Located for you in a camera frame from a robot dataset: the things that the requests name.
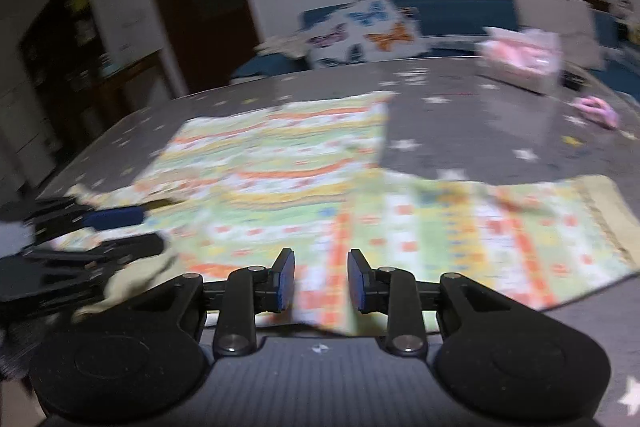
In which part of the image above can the colourful striped print garment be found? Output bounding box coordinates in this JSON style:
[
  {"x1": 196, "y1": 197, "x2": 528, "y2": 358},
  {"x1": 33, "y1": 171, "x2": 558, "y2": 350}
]
[{"x1": 64, "y1": 91, "x2": 640, "y2": 339}]

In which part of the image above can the grey star-print tablecloth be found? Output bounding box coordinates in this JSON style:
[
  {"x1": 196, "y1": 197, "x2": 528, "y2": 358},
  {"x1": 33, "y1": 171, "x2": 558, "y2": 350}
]
[{"x1": 0, "y1": 55, "x2": 640, "y2": 427}]

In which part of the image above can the butterfly-print white cushion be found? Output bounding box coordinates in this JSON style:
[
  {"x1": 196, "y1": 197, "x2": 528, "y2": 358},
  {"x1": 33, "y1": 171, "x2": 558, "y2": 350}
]
[{"x1": 299, "y1": 0, "x2": 422, "y2": 68}]

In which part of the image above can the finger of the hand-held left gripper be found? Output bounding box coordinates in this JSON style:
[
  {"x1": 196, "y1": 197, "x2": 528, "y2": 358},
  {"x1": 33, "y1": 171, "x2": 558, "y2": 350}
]
[
  {"x1": 20, "y1": 233, "x2": 167, "y2": 272},
  {"x1": 22, "y1": 199, "x2": 176, "y2": 238}
]

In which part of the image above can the plain white cushion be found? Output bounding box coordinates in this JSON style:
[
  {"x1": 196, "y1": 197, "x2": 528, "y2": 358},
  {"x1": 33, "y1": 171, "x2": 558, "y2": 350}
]
[{"x1": 514, "y1": 0, "x2": 597, "y2": 68}]

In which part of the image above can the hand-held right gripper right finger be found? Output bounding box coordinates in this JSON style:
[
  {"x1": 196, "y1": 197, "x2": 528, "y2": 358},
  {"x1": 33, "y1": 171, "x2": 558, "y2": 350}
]
[{"x1": 347, "y1": 249, "x2": 477, "y2": 356}]

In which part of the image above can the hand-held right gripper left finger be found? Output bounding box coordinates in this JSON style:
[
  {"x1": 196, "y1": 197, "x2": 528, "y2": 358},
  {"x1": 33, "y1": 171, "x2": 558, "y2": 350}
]
[{"x1": 165, "y1": 248, "x2": 296, "y2": 356}]

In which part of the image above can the pink and white packet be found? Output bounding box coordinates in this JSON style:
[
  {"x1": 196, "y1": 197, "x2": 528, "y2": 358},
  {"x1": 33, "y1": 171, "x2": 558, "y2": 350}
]
[{"x1": 475, "y1": 27, "x2": 564, "y2": 96}]

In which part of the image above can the dark wooden shelf unit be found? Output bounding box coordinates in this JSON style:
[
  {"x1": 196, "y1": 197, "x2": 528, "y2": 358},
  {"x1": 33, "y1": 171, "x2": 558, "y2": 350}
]
[{"x1": 18, "y1": 0, "x2": 167, "y2": 134}]

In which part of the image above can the blue sofa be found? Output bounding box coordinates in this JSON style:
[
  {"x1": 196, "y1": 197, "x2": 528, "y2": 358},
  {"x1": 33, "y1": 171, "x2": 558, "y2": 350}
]
[{"x1": 230, "y1": 0, "x2": 640, "y2": 84}]

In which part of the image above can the small pink object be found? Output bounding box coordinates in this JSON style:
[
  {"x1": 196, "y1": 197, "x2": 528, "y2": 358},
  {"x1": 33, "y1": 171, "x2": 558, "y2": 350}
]
[{"x1": 572, "y1": 96, "x2": 621, "y2": 128}]

